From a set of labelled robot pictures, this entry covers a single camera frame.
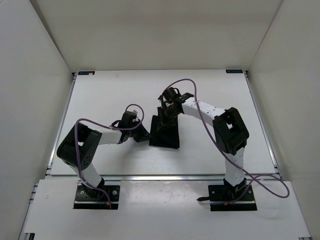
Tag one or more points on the right table corner label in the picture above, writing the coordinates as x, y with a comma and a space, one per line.
234, 71

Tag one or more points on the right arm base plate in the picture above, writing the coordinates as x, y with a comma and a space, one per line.
227, 198

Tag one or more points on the table corner label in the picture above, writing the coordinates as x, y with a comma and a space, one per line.
234, 71
86, 73

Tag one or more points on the left table corner label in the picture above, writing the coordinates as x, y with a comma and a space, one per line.
86, 73

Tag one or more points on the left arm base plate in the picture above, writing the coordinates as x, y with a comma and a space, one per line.
92, 199

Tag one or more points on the black skirt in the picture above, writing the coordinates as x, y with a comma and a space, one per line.
164, 136

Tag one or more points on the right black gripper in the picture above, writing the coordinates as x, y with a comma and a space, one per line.
163, 121

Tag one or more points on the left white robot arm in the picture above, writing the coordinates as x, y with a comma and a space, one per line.
78, 148

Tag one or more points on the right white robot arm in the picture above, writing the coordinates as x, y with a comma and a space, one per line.
230, 131

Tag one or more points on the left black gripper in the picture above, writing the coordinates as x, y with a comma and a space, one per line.
143, 136

